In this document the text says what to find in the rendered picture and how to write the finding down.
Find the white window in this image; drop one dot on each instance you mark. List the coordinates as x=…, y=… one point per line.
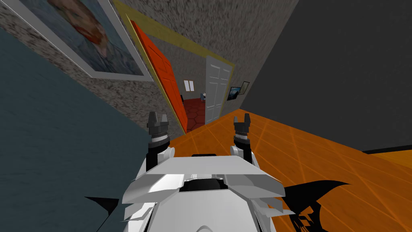
x=189, y=85

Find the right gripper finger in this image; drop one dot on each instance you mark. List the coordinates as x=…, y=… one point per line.
x=247, y=118
x=236, y=120

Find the black-framed pale picture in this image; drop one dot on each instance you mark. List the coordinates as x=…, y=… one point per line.
x=244, y=88

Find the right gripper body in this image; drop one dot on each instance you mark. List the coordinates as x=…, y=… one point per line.
x=241, y=129

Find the black-framed blue picture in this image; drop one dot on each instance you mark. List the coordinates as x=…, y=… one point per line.
x=234, y=93

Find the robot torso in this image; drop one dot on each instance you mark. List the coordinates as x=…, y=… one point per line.
x=206, y=199

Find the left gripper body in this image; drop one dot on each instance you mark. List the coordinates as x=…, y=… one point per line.
x=157, y=129

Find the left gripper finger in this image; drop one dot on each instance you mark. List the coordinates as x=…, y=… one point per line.
x=164, y=119
x=152, y=118

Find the orange door leaf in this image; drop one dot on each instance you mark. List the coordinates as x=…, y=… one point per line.
x=161, y=71

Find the large white-framed painting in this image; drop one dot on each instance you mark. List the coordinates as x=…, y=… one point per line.
x=80, y=32

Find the white panelled door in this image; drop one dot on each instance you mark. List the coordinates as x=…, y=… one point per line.
x=214, y=90

